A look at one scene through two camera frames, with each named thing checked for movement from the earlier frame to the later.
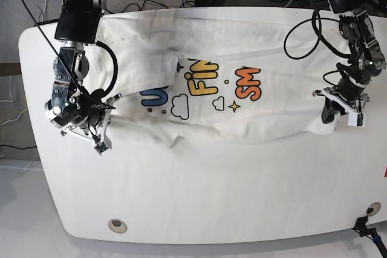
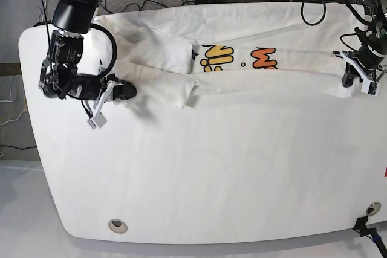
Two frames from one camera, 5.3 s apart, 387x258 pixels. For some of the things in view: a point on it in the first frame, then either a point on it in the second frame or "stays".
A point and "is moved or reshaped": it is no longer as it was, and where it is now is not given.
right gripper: [97, 125] to [99, 90]
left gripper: [346, 96] to [366, 60]
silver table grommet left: [118, 226] stays
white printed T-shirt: [212, 76] is moved or reshaped
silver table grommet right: [373, 208] stays
